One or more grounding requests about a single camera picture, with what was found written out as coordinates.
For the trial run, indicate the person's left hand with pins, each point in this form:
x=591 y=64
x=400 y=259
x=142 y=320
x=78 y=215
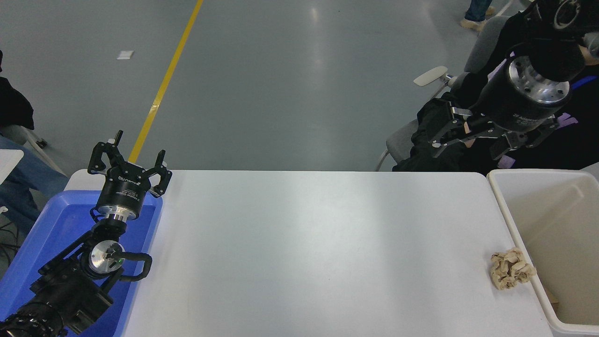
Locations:
x=467 y=127

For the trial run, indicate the white paper scrap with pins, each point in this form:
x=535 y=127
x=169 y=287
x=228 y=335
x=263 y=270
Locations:
x=125 y=54

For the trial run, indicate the standing person's legs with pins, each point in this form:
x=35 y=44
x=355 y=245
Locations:
x=477 y=11

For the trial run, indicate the person beside blue tray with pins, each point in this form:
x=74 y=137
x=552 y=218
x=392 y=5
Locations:
x=14 y=178

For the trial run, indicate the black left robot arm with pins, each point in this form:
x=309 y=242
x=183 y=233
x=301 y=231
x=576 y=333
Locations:
x=70 y=290

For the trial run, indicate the tan paper ball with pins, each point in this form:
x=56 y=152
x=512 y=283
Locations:
x=510 y=269

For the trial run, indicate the person beside bin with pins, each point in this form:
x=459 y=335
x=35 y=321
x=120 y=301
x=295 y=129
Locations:
x=585 y=135

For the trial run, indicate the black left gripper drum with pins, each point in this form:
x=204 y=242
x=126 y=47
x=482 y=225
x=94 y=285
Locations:
x=124 y=192

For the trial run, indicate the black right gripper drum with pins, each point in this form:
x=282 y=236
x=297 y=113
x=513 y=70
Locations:
x=500 y=105

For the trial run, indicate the large pale plastic bin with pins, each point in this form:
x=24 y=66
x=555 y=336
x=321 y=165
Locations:
x=561 y=224

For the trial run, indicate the blue plastic tray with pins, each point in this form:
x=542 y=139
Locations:
x=56 y=220

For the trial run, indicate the grey chair with white armrest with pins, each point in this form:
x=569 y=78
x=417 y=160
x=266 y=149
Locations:
x=484 y=47

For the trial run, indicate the white-legged wheeled chair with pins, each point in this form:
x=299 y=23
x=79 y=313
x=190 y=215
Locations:
x=33 y=138

